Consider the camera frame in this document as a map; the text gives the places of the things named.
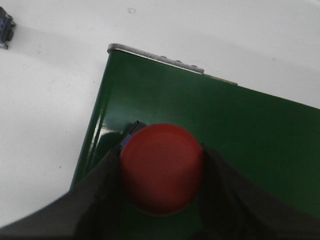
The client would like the aluminium conveyor frame rail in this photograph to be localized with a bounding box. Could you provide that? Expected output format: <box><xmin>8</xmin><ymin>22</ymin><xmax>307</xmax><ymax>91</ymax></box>
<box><xmin>98</xmin><ymin>43</ymin><xmax>241</xmax><ymax>96</ymax></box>

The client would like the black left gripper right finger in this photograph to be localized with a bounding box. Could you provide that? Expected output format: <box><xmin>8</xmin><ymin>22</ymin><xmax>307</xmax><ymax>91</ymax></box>
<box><xmin>189</xmin><ymin>145</ymin><xmax>320</xmax><ymax>240</ymax></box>

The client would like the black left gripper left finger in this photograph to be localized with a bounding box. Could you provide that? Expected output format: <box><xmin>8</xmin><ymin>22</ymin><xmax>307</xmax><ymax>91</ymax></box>
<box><xmin>0</xmin><ymin>147</ymin><xmax>124</xmax><ymax>240</ymax></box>

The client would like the red mushroom push button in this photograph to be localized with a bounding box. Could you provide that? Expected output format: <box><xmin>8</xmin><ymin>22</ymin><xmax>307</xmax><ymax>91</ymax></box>
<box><xmin>120</xmin><ymin>123</ymin><xmax>204</xmax><ymax>216</ymax></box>

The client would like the green conveyor belt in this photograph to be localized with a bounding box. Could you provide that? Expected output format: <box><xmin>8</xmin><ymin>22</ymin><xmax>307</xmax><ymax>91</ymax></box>
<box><xmin>70</xmin><ymin>48</ymin><xmax>320</xmax><ymax>240</ymax></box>

